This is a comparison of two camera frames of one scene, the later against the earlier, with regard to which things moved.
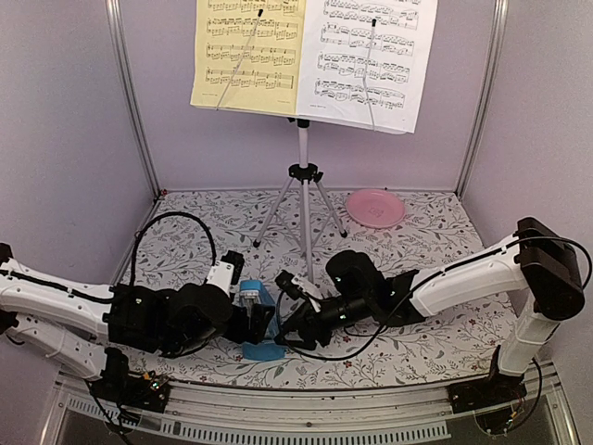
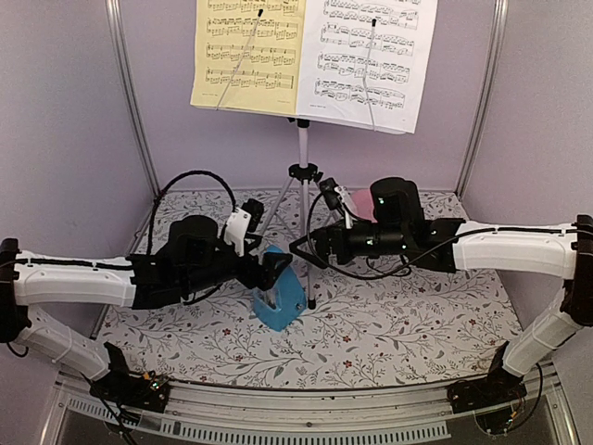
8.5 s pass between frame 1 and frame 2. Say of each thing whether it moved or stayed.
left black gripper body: moved
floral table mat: stayed
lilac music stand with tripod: stayed
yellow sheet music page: stayed
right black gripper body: moved
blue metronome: moved
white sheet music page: stayed
